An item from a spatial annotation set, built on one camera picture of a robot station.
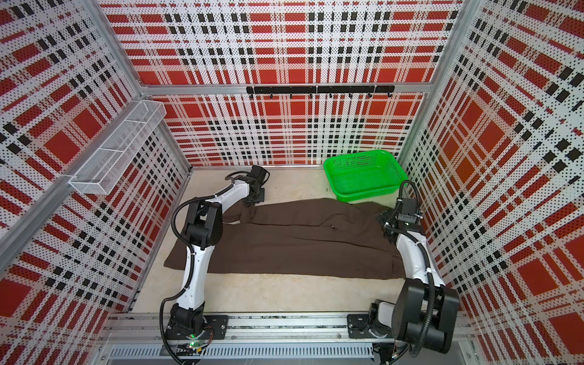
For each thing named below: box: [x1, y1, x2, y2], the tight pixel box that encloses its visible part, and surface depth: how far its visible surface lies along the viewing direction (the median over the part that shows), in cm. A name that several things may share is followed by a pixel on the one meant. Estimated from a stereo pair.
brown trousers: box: [165, 197, 407, 280], surface depth 95 cm
